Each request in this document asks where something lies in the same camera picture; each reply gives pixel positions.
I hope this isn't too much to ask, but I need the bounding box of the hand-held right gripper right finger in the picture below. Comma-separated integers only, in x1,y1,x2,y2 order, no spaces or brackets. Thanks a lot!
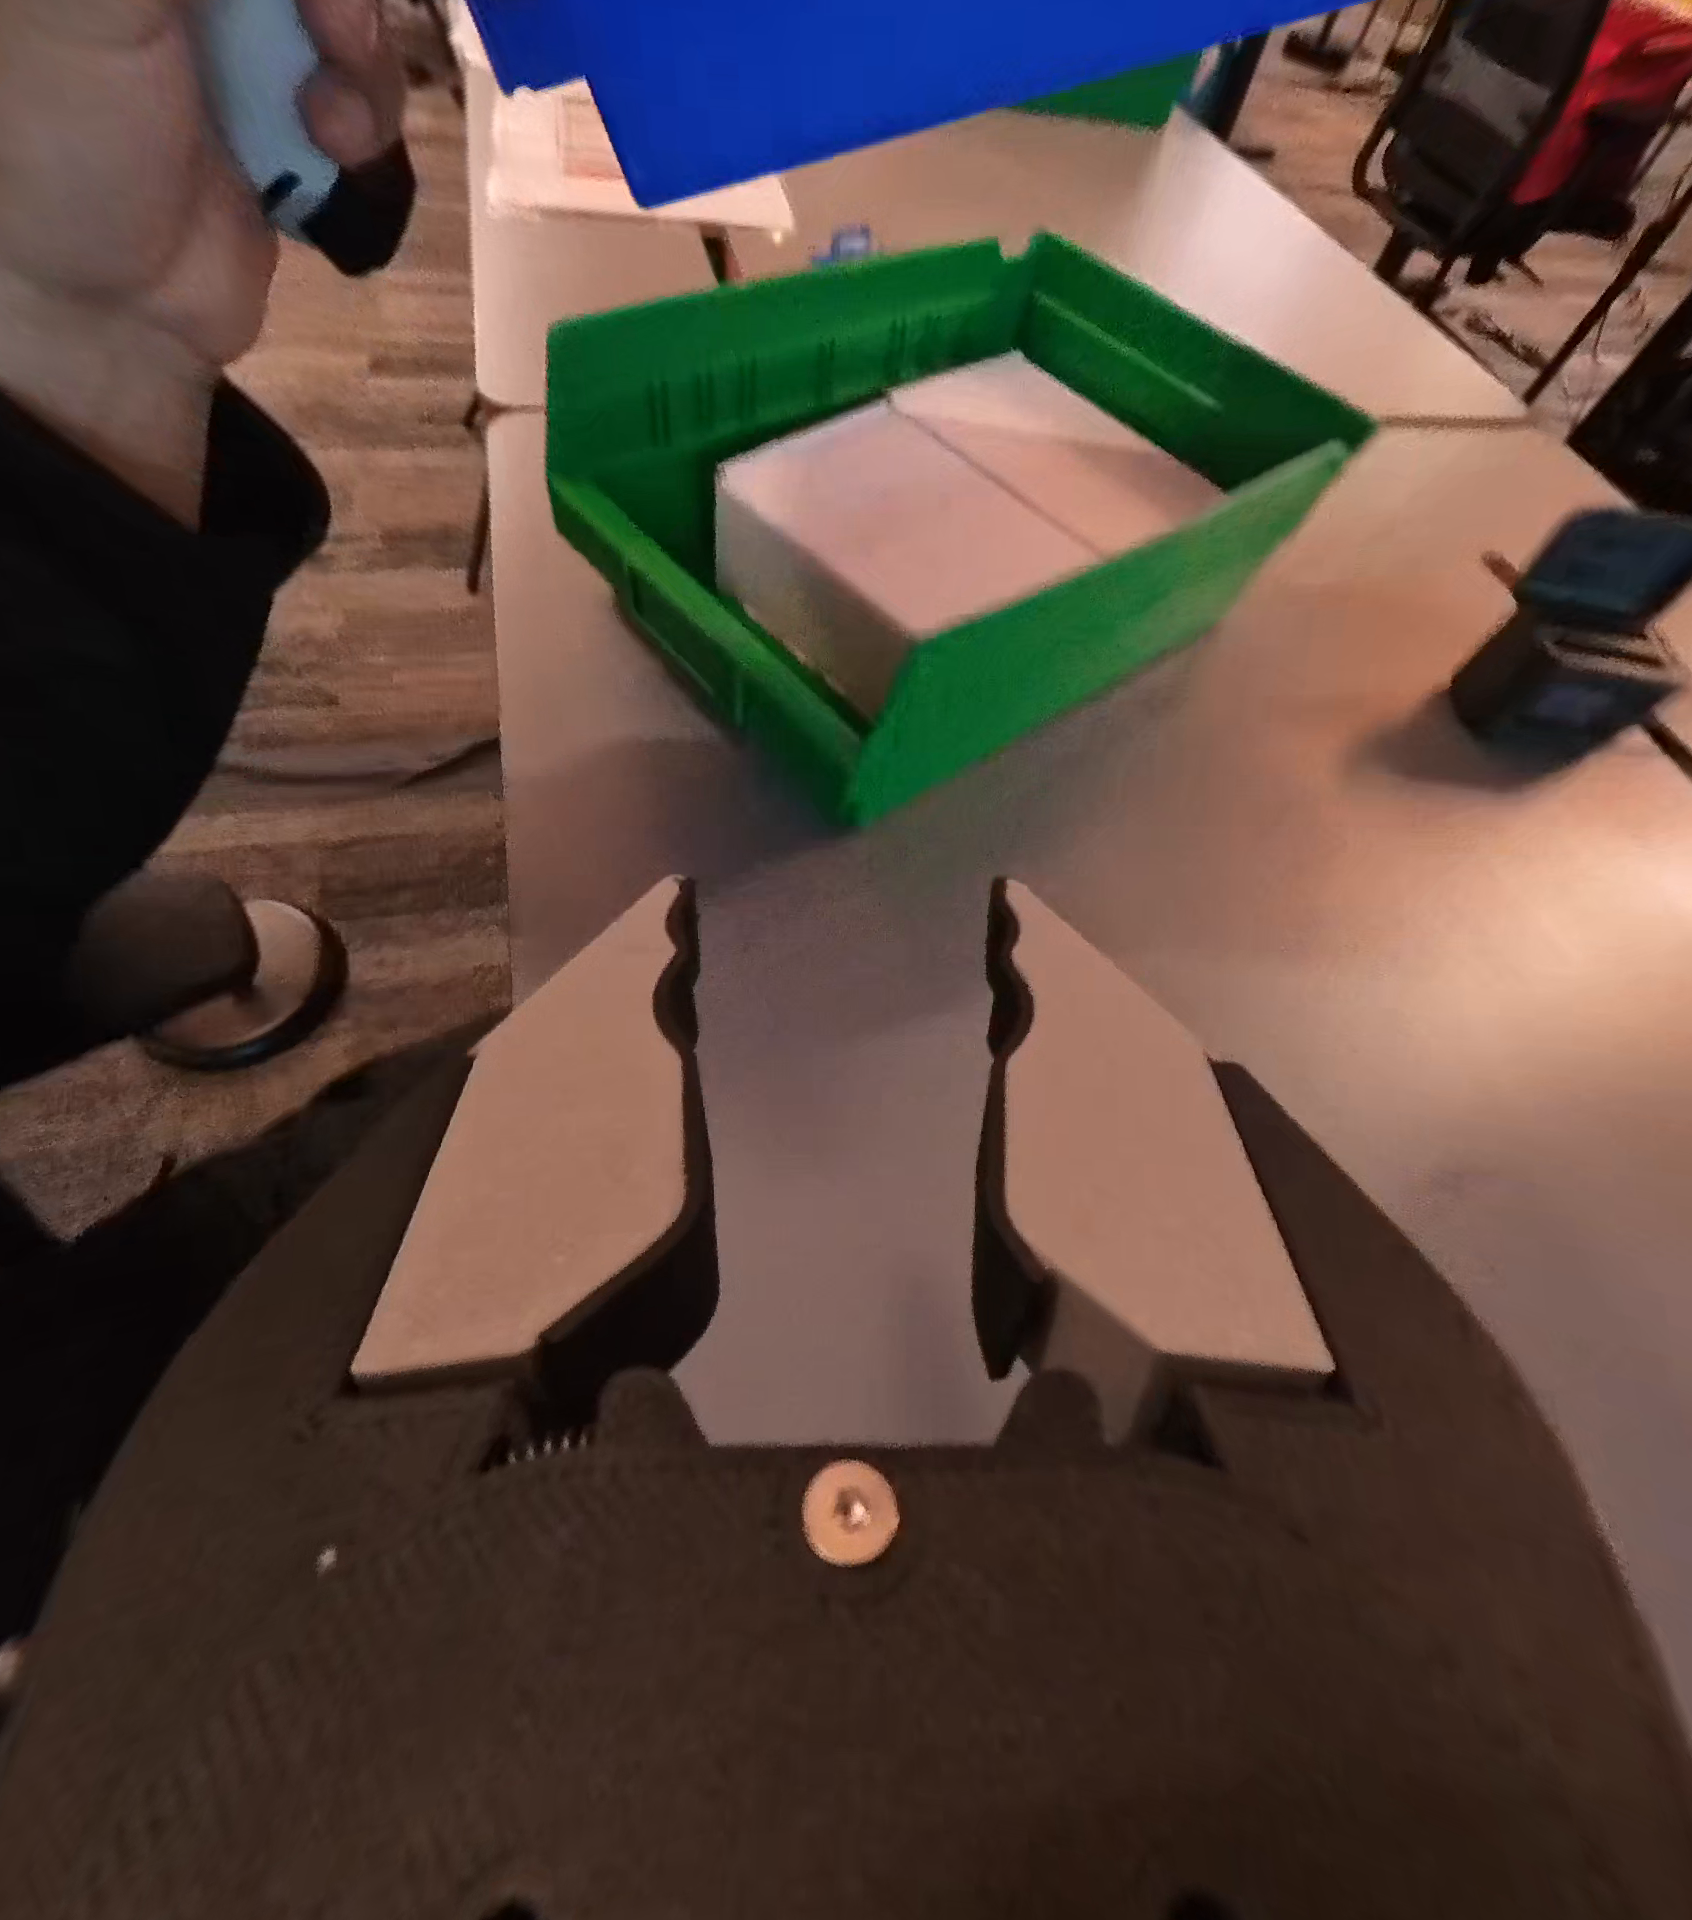
975,876,1337,1442

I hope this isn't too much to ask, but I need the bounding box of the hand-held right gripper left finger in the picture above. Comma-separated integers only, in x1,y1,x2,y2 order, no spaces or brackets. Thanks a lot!
347,876,718,1385

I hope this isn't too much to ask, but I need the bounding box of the green plastic bin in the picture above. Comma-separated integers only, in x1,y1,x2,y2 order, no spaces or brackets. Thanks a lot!
545,232,1378,829

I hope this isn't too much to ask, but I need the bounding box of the blue plastic bin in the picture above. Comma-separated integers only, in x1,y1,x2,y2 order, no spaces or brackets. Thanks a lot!
471,0,1336,208

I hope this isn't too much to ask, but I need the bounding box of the white cardboard mailer box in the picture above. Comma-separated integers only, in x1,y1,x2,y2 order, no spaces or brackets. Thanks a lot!
891,351,1229,556
716,403,1110,722

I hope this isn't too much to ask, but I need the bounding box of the person's left forearm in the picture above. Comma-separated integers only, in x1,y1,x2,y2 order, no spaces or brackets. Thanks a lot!
0,290,335,841

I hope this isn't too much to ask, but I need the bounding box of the person's left hand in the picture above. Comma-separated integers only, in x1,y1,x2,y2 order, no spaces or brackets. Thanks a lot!
0,0,410,453

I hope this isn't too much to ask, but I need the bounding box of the grey round foot plate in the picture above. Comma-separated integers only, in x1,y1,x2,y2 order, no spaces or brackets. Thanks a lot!
144,897,350,1068

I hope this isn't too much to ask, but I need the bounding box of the black charging case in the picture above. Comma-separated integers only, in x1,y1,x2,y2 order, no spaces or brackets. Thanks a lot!
1449,505,1692,752

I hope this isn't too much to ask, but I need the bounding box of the red bag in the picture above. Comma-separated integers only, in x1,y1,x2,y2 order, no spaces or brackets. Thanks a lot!
1513,0,1692,212

